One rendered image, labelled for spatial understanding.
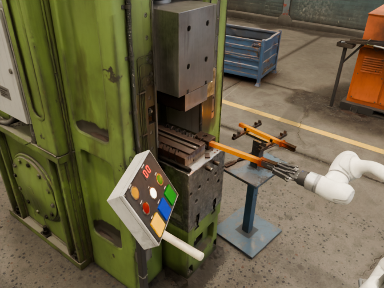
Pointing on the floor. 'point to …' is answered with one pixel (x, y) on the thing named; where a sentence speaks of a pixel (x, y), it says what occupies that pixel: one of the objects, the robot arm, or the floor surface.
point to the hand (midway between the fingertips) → (268, 164)
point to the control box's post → (142, 265)
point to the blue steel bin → (251, 51)
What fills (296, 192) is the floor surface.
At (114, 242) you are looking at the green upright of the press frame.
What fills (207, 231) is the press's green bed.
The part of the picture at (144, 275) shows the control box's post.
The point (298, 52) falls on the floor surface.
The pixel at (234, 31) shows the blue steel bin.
